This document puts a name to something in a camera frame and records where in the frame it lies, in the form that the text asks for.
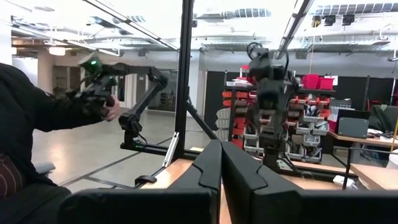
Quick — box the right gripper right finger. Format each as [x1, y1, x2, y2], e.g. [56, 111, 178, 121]
[221, 141, 302, 224]

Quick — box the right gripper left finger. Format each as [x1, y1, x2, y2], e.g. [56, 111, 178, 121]
[169, 139, 223, 190]

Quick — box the wooden office desk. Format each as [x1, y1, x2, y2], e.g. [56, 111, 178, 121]
[328, 130, 398, 149]

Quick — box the red storage bin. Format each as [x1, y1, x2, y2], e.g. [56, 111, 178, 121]
[302, 73, 320, 90]
[317, 77, 335, 91]

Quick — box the silver aluminium bar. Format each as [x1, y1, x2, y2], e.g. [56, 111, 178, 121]
[162, 131, 181, 169]

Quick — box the shelving rack with bins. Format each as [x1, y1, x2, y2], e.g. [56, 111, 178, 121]
[222, 65, 336, 163]

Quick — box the black table clamp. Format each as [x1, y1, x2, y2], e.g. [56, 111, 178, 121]
[134, 175, 158, 186]

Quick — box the grey equipment case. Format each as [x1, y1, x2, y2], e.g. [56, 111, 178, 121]
[337, 108, 370, 139]

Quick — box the white lamp power adapter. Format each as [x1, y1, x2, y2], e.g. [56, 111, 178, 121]
[332, 175, 358, 189]

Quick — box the person's hand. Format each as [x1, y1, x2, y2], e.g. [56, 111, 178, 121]
[101, 95, 121, 122]

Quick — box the person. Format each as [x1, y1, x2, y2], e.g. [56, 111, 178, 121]
[0, 62, 121, 224]

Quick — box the black rig frame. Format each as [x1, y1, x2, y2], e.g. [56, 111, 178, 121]
[82, 0, 358, 187]

